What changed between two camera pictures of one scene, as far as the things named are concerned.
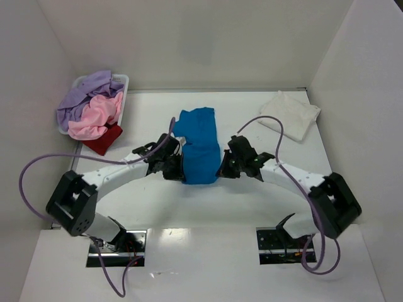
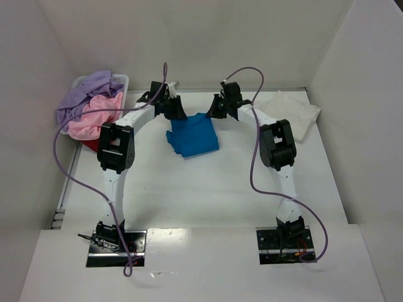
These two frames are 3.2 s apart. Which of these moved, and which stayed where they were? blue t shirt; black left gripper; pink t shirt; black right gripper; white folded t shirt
Moved: black right gripper; black left gripper; blue t shirt
Stayed: pink t shirt; white folded t shirt
